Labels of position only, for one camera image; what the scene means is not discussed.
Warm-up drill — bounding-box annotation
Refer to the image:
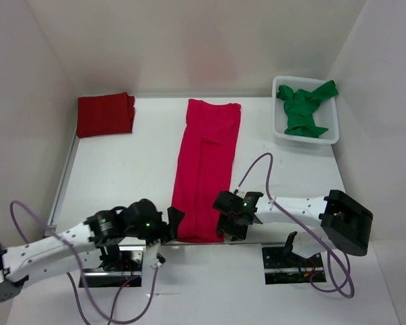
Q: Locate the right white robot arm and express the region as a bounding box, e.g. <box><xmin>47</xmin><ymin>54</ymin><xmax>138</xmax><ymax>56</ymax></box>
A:
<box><xmin>212</xmin><ymin>190</ymin><xmax>374</xmax><ymax>266</ymax></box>

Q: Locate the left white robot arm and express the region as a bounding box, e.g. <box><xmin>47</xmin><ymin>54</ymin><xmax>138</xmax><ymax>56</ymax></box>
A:
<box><xmin>0</xmin><ymin>199</ymin><xmax>185</xmax><ymax>303</ymax></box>

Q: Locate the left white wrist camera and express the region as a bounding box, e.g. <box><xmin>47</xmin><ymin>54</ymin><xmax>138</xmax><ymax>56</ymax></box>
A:
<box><xmin>144</xmin><ymin>240</ymin><xmax>166</xmax><ymax>269</ymax></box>

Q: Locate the white plastic basket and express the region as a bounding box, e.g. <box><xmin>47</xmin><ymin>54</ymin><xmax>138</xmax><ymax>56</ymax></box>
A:
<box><xmin>271</xmin><ymin>76</ymin><xmax>339</xmax><ymax>148</ymax></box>

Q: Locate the pink t shirt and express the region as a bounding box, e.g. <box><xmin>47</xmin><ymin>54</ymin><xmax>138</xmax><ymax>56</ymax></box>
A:
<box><xmin>172</xmin><ymin>99</ymin><xmax>241</xmax><ymax>243</ymax></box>

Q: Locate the dark red t shirt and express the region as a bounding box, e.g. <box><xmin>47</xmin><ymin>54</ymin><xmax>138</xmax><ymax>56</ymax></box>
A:
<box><xmin>76</xmin><ymin>92</ymin><xmax>135</xmax><ymax>139</ymax></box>

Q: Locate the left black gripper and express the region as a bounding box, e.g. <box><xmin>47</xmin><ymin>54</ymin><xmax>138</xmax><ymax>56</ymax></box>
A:
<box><xmin>127</xmin><ymin>207</ymin><xmax>185</xmax><ymax>252</ymax></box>

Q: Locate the green t shirt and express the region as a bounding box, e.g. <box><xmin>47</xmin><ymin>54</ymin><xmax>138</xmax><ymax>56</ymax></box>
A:
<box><xmin>276</xmin><ymin>81</ymin><xmax>338</xmax><ymax>138</ymax></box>

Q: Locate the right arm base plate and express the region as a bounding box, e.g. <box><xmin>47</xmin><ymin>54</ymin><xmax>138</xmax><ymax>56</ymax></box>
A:
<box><xmin>261</xmin><ymin>245</ymin><xmax>326</xmax><ymax>285</ymax></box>

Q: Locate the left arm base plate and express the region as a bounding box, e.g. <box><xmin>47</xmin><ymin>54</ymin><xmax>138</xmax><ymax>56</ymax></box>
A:
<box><xmin>83</xmin><ymin>245</ymin><xmax>144</xmax><ymax>288</ymax></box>

